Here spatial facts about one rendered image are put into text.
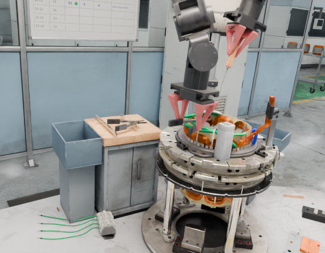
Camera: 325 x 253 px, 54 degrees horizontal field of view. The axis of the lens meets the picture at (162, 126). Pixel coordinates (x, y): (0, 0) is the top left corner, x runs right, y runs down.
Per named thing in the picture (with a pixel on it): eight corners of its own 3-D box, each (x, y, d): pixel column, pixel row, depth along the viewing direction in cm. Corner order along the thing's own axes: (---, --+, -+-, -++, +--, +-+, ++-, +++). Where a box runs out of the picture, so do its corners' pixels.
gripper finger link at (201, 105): (197, 136, 73) (204, 96, 70) (173, 127, 77) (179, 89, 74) (214, 131, 78) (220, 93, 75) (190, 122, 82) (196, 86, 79)
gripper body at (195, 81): (203, 101, 70) (208, 68, 68) (168, 91, 77) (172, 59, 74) (219, 98, 75) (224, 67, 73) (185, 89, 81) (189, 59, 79)
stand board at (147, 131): (104, 147, 93) (104, 139, 92) (84, 125, 108) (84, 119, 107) (163, 138, 103) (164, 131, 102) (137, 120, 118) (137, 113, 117)
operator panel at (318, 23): (315, 28, 1012) (320, 6, 989) (305, 27, 1037) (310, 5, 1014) (321, 29, 1033) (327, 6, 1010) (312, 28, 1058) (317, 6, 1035)
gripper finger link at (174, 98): (186, 132, 75) (192, 92, 72) (163, 123, 79) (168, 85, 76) (203, 127, 80) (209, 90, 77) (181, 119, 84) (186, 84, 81)
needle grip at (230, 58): (229, 67, 83) (237, 44, 82) (223, 65, 84) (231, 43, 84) (231, 68, 84) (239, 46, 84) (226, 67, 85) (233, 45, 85)
